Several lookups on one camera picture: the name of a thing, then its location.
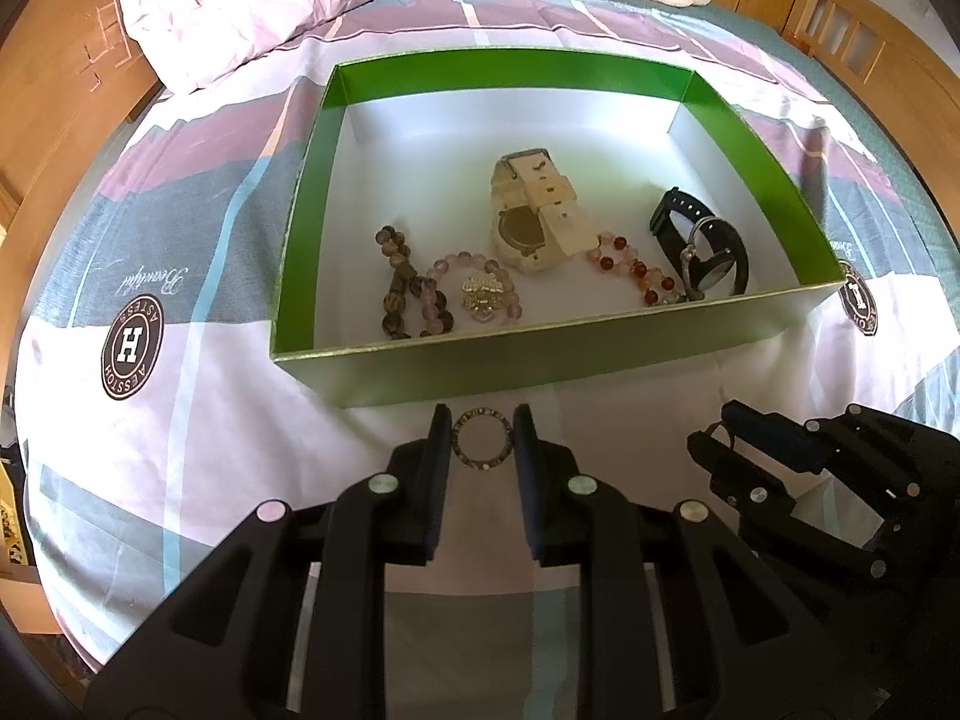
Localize wooden slatted bed frame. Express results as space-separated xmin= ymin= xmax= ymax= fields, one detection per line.
xmin=780 ymin=0 xmax=960 ymax=188

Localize small dark patterned ring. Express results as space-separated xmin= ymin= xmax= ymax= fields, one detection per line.
xmin=454 ymin=406 xmax=515 ymax=470

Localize silver bangle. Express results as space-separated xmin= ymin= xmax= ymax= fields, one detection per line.
xmin=679 ymin=217 xmax=736 ymax=301

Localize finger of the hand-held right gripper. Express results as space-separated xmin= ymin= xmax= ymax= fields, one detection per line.
xmin=720 ymin=400 xmax=960 ymax=512
xmin=687 ymin=427 xmax=902 ymax=580

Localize red orange bead bracelet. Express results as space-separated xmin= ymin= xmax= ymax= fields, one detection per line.
xmin=586 ymin=231 xmax=687 ymax=308

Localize green cardboard box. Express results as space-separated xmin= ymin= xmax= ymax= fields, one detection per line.
xmin=270 ymin=45 xmax=852 ymax=410

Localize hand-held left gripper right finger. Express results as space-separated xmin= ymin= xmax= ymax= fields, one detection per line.
xmin=512 ymin=403 xmax=882 ymax=720

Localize beige wristwatch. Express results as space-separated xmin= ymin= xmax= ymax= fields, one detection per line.
xmin=491 ymin=150 xmax=597 ymax=278

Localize black wristwatch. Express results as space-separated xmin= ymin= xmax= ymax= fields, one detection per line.
xmin=649 ymin=187 xmax=752 ymax=297

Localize printed patchwork bed sheet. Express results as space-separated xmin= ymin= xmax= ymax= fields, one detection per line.
xmin=15 ymin=0 xmax=960 ymax=676

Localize pink bead bracelet with charm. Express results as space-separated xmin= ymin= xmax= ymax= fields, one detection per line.
xmin=424 ymin=249 xmax=522 ymax=338

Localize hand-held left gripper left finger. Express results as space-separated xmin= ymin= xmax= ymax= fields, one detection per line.
xmin=82 ymin=403 xmax=455 ymax=720

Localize wooden panel with scribbles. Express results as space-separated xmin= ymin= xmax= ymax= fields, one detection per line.
xmin=0 ymin=0 xmax=162 ymax=233

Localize brown bead bracelet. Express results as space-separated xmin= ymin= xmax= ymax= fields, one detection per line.
xmin=375 ymin=223 xmax=421 ymax=340

